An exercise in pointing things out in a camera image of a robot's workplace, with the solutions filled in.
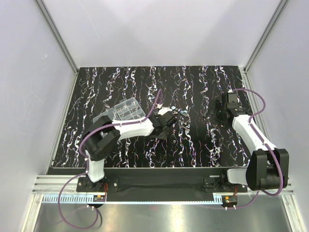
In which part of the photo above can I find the left aluminium frame post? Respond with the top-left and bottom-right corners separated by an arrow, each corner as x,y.
34,0 -> 79,75

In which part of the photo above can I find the pile of screws and nuts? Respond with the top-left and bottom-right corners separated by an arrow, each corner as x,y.
171,106 -> 191,130

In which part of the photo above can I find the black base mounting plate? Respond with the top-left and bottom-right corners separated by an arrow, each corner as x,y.
76,167 -> 247,192

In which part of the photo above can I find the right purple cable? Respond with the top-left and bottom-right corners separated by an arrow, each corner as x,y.
226,88 -> 284,210

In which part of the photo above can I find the right aluminium frame post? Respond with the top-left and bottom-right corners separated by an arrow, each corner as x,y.
243,0 -> 290,73

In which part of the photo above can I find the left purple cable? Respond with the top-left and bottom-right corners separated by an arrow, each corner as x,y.
59,88 -> 163,229

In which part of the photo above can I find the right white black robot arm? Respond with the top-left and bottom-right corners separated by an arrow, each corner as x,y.
209,89 -> 289,196

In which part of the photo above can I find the purple cable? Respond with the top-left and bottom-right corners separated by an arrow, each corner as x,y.
59,88 -> 163,229
226,88 -> 284,210

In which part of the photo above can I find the aluminium frame post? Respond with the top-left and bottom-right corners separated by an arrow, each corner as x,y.
34,0 -> 79,75
243,0 -> 290,73

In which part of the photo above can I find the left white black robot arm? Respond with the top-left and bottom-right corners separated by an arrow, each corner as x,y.
79,107 -> 177,183

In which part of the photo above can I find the clear plastic compartment box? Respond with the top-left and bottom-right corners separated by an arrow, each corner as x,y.
93,97 -> 146,122

